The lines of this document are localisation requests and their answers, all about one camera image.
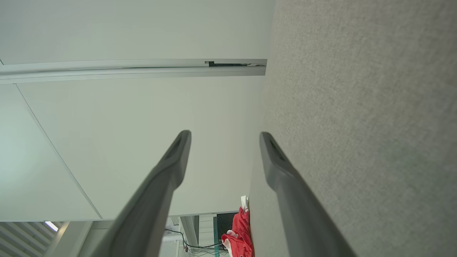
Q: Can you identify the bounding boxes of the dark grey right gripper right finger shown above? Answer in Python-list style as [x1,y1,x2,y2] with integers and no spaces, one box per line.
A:
[259,132,357,257]

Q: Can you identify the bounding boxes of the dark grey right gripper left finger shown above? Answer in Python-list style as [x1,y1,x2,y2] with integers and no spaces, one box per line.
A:
[89,130,192,257]

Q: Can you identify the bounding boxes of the red garment with white band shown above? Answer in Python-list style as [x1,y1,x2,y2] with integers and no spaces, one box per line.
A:
[232,195,250,236]

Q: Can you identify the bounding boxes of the red printed basketball shorts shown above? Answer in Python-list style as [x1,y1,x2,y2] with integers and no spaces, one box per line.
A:
[221,230,255,257]

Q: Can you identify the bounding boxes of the teal shelf board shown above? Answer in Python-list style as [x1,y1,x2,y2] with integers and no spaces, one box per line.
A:
[213,214,220,257]

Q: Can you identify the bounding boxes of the black computer tower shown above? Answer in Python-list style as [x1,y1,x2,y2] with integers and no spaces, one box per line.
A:
[217,213,239,250]

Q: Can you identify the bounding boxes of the black power cable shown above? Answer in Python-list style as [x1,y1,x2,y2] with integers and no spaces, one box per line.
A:
[165,228,224,256]

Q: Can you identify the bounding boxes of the grey metal partition post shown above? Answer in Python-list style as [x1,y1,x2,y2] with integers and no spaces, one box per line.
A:
[0,59,267,85]

